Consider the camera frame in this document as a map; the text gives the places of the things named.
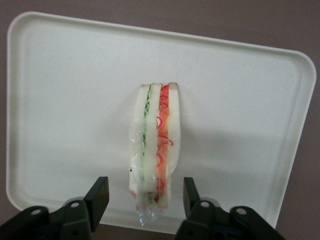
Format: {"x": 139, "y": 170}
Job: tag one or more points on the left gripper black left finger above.
{"x": 75, "y": 220}

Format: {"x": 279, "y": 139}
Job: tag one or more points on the cream plastic tray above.
{"x": 75, "y": 100}

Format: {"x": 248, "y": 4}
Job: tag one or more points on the triangle sandwich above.
{"x": 155, "y": 140}

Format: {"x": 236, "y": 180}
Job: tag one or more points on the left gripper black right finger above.
{"x": 205, "y": 220}

